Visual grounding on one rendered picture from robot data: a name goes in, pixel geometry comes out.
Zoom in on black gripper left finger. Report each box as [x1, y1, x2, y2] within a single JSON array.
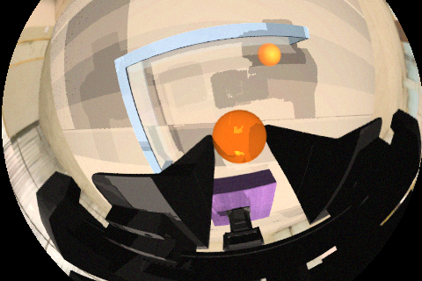
[[91, 134, 215, 249]]

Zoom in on low clear corner walls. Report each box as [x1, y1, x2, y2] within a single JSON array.
[[127, 36, 305, 171]]

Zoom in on orange ball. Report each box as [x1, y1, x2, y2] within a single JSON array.
[[257, 43, 281, 67], [212, 110, 267, 162]]

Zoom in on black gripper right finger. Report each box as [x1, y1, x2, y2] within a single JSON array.
[[264, 117, 382, 225]]

